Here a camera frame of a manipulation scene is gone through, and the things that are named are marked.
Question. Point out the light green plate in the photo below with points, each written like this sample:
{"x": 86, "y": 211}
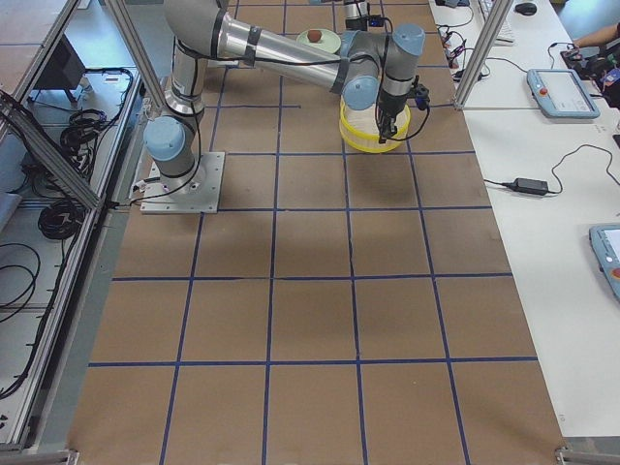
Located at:
{"x": 330, "y": 41}

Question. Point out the white keyboard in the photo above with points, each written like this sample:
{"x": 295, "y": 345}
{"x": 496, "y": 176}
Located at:
{"x": 494, "y": 15}

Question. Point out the blue teach pendant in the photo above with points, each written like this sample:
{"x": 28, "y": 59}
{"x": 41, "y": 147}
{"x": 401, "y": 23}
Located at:
{"x": 604, "y": 241}
{"x": 561, "y": 94}

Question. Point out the lower blue teach pendant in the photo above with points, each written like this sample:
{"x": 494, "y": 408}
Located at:
{"x": 604, "y": 241}

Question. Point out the black computer mouse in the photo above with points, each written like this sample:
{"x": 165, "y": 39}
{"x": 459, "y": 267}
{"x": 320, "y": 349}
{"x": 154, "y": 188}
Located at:
{"x": 525, "y": 8}

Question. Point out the black power adapter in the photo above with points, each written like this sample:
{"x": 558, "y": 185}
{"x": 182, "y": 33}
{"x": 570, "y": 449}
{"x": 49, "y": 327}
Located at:
{"x": 528, "y": 186}

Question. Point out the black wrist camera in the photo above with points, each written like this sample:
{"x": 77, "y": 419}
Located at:
{"x": 421, "y": 96}

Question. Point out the brown bun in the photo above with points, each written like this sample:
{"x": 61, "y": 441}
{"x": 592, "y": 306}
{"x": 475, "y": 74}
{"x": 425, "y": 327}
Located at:
{"x": 314, "y": 35}

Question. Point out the small circuit boards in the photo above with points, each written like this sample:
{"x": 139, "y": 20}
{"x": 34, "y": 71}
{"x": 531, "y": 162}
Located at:
{"x": 455, "y": 49}

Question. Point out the aluminium frame post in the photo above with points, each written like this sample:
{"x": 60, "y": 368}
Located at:
{"x": 473, "y": 67}

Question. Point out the upper blue teach pendant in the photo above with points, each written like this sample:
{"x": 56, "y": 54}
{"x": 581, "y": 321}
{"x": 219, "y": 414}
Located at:
{"x": 561, "y": 94}

